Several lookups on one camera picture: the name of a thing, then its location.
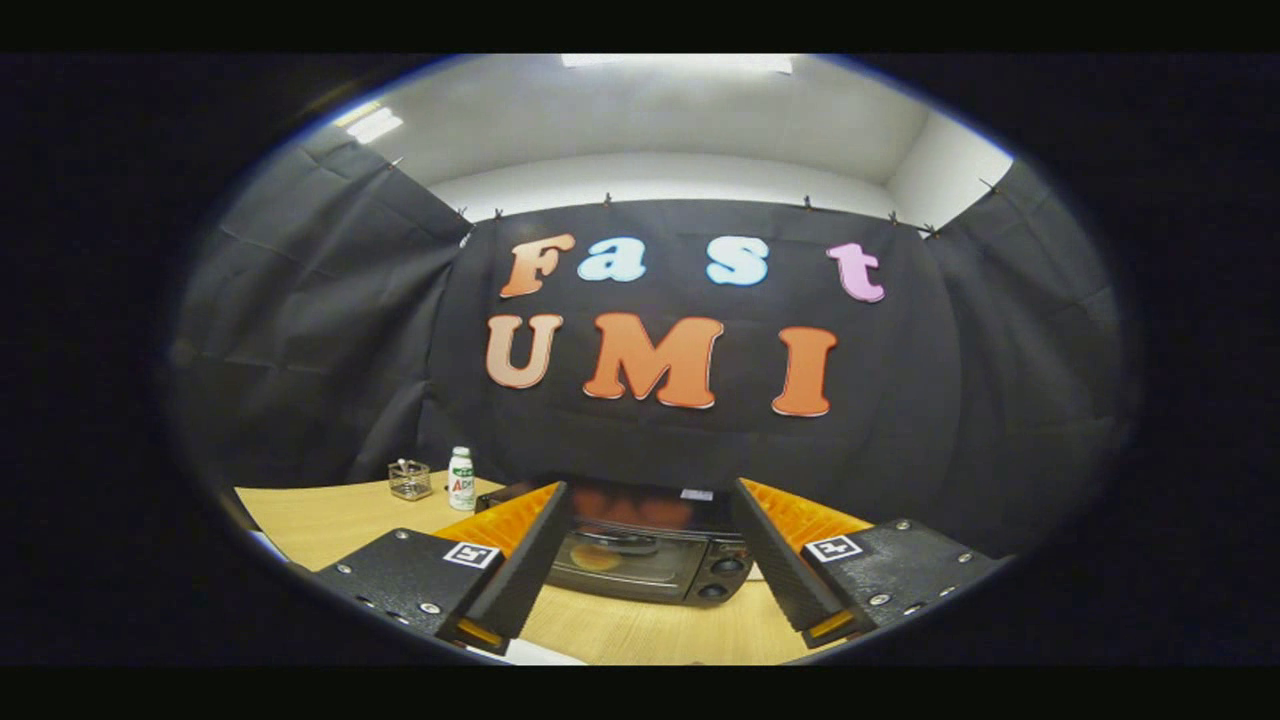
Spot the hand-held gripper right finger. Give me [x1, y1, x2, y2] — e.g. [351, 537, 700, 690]
[730, 478, 1011, 649]

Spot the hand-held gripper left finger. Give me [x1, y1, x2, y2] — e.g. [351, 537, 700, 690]
[318, 480, 573, 651]

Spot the black toaster oven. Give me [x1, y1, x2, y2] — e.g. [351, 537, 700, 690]
[475, 480, 756, 608]

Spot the white bottle with green label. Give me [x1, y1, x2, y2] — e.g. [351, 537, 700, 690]
[448, 446, 477, 512]

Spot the small glass holder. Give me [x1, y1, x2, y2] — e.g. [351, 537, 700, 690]
[388, 459, 433, 501]

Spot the black backdrop cloth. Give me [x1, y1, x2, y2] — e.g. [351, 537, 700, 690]
[165, 125, 1141, 556]

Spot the small ceiling light panel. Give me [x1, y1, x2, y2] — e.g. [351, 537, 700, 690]
[335, 100, 405, 144]

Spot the large ceiling light panel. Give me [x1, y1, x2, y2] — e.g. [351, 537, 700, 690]
[560, 55, 794, 75]

